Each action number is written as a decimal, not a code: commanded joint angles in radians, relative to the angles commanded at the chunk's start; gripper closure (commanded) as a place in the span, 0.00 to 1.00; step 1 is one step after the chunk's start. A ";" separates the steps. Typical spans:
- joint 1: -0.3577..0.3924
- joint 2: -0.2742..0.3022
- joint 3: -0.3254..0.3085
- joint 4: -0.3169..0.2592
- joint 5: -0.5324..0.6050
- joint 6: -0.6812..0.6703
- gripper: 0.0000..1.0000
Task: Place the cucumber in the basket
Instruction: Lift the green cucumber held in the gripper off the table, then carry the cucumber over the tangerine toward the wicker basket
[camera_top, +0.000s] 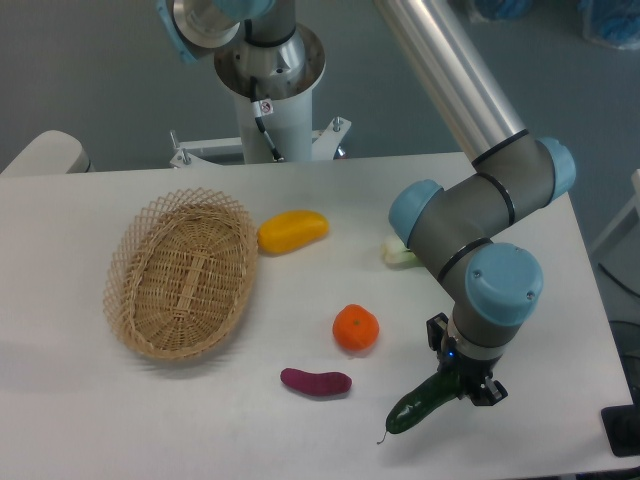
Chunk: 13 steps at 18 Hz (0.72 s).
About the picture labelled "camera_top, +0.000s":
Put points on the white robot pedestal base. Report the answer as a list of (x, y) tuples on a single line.
[(276, 131)]

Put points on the purple sweet potato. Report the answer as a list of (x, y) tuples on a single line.
[(318, 385)]

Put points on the white chair armrest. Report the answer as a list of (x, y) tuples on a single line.
[(51, 153)]

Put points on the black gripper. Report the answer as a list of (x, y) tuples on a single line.
[(473, 378)]

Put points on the white furniture at right edge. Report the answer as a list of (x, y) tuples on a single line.
[(620, 226)]

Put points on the pale green vegetable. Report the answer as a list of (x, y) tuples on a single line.
[(396, 255)]

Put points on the black object at table edge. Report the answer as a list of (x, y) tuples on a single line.
[(621, 424)]

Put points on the green cucumber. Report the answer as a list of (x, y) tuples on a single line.
[(416, 405)]

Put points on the blue plastic bag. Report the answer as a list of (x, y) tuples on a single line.
[(613, 24)]

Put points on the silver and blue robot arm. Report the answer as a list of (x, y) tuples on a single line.
[(272, 62)]

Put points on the orange tangerine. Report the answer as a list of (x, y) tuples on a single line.
[(355, 328)]

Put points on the woven wicker basket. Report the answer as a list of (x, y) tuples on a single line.
[(182, 275)]

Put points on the yellow mango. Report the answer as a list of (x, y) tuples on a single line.
[(291, 230)]

